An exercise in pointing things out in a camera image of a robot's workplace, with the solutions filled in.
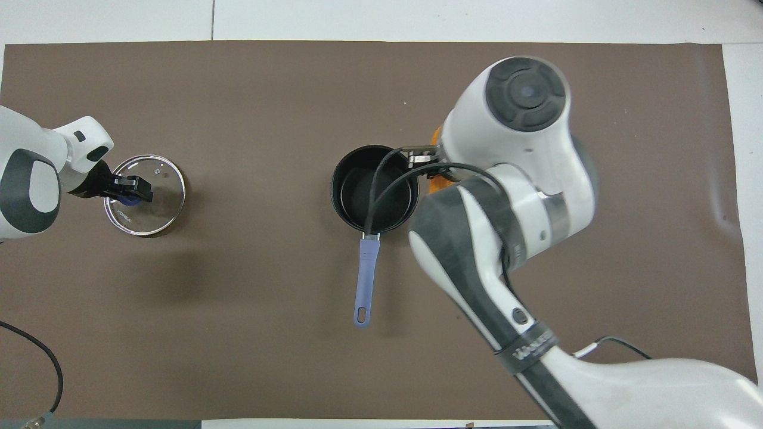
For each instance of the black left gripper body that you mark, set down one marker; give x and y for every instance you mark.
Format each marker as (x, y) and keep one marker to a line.
(95, 185)

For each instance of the glass lid with blue knob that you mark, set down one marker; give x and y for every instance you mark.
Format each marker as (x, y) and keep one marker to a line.
(161, 208)

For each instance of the yellow corn cob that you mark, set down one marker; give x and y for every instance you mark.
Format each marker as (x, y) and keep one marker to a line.
(438, 185)

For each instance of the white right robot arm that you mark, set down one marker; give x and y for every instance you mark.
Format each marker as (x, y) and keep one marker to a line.
(524, 149)

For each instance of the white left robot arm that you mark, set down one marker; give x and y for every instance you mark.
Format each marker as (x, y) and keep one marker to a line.
(30, 149)

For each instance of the dark blue saucepan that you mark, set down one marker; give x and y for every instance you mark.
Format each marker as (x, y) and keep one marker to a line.
(351, 196)

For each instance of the brown table mat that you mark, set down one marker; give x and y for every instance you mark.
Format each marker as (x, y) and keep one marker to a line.
(268, 107)

